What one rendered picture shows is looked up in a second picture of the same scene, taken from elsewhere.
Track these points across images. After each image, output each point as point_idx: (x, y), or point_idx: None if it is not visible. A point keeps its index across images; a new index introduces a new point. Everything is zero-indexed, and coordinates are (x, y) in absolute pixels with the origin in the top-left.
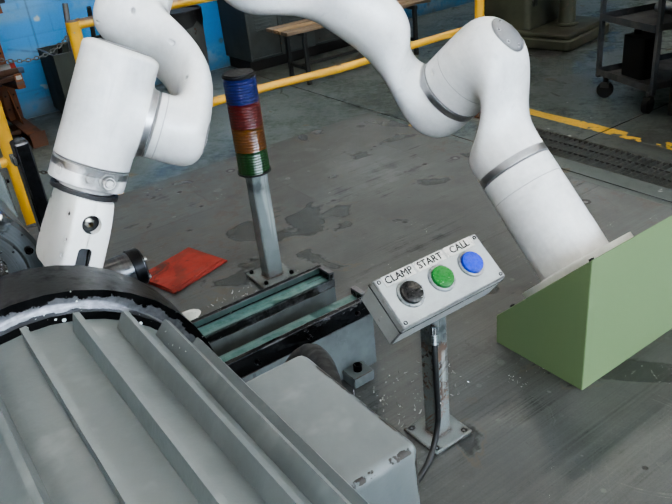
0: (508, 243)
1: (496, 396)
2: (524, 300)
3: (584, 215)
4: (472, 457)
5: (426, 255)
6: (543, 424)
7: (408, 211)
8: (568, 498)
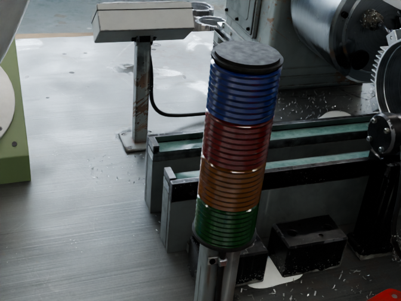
0: None
1: (80, 147)
2: (23, 110)
3: None
4: (130, 126)
5: None
6: (71, 126)
7: None
8: (101, 100)
